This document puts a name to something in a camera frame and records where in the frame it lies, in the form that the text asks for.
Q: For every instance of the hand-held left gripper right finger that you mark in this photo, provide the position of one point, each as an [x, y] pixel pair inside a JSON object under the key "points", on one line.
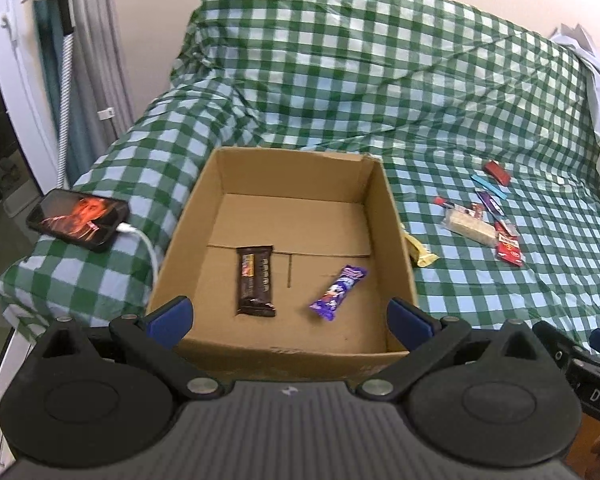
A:
{"points": [[405, 317]]}

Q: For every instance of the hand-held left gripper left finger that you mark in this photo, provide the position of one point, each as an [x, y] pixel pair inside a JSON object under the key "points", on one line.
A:
{"points": [[170, 317]]}

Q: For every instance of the brown cardboard box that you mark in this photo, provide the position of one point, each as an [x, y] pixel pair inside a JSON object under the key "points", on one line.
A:
{"points": [[290, 240]]}

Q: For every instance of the purple stick packet silver ends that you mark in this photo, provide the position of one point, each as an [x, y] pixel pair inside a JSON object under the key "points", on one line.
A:
{"points": [[489, 202]]}

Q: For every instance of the plain red snack packet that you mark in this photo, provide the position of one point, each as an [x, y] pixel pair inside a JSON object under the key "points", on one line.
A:
{"points": [[496, 172]]}

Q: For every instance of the yellow snack packet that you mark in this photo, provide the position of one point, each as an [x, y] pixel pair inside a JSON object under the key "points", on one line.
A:
{"points": [[421, 252]]}

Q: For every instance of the purple chocolate snack packet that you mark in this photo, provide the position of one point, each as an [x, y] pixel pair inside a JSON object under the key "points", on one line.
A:
{"points": [[337, 292]]}

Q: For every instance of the dark brown chocolate bar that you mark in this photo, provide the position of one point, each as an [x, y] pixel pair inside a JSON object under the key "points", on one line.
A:
{"points": [[255, 280]]}

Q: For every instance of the clear wrapped cracker packet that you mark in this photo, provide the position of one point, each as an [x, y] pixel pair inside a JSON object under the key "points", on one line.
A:
{"points": [[469, 226]]}

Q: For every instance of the red packet white print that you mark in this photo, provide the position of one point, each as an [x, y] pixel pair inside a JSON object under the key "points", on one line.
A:
{"points": [[510, 252]]}

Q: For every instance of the small brown candy packet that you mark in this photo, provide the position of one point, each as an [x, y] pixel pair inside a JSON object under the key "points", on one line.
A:
{"points": [[472, 211]]}

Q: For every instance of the small red wafer packet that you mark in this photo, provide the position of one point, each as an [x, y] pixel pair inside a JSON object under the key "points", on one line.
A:
{"points": [[506, 230]]}

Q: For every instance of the black smartphone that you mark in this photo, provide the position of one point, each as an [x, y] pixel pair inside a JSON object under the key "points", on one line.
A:
{"points": [[77, 217]]}

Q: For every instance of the light blue stick packet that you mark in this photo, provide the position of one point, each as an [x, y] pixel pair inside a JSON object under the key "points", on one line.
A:
{"points": [[490, 187]]}

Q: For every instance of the green checked blanket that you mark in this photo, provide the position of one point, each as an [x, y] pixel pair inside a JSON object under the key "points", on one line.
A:
{"points": [[355, 85]]}

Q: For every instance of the white door frame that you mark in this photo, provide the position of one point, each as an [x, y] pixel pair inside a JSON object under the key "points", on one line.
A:
{"points": [[15, 85]]}

